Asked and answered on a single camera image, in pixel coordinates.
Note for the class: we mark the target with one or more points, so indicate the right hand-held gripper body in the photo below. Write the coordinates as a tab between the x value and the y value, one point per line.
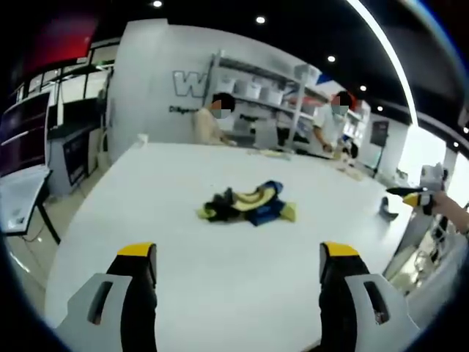
427	203

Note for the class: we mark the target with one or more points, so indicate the row of white buckets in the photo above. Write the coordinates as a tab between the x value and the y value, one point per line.
258	91

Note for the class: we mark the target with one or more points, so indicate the pale cloth pieces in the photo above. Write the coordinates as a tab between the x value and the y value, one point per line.
273	153

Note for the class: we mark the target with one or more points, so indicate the large dark screen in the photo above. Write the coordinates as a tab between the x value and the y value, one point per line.
22	135

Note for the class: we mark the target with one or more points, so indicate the small black object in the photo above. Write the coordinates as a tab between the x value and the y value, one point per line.
388	210

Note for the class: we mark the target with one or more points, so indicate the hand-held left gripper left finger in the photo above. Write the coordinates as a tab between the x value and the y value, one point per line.
137	304

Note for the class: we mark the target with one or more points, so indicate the grey metal storage shelf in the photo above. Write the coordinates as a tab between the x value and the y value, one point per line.
293	91

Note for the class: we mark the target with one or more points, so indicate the blue and yellow garment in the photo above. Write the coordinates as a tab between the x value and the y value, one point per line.
249	205

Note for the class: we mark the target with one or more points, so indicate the dark wall poster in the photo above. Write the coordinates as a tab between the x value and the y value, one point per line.
379	132

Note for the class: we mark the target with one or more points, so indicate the long white ceiling light strip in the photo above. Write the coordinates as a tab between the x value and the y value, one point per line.
392	55

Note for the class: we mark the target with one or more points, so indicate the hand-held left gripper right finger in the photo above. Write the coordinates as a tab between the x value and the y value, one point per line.
337	304

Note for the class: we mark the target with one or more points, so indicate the person's right hand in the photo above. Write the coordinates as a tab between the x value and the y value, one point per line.
448	210

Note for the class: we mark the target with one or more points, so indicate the black low cabinet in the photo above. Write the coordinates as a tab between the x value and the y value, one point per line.
75	146

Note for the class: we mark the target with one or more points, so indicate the black-framed side desk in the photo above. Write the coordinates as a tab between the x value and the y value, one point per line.
22	198

